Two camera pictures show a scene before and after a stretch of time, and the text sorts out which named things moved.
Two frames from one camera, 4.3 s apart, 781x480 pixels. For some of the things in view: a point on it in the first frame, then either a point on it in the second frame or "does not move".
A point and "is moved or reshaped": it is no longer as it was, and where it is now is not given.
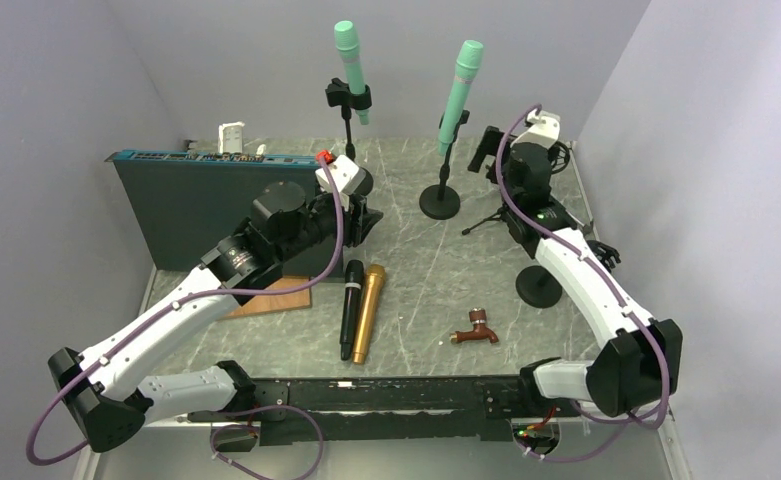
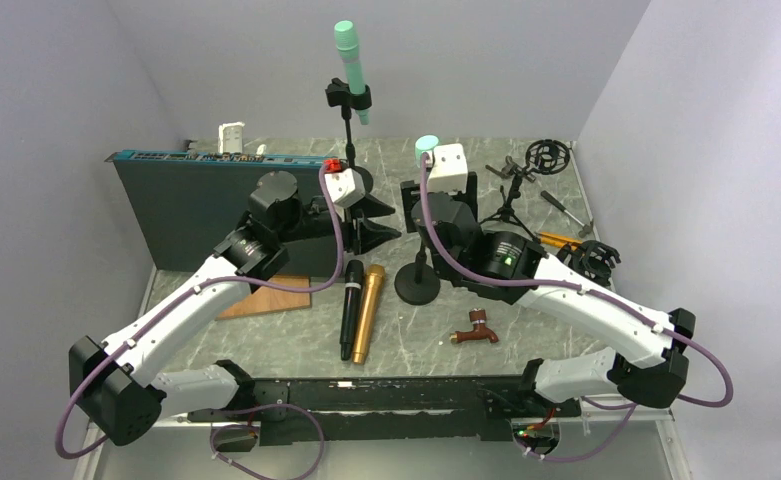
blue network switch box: x=189 y=199 does not move
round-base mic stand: x=442 y=202 is moved or reshaped
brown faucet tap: x=480 y=331 does not move
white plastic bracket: x=231 y=137 does not move
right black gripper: x=489 y=146 -> x=411 y=189
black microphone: x=352 y=307 does not move
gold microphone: x=376 y=274 does not move
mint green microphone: x=467 y=64 -> x=424 y=143
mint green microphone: x=349 y=48 does not move
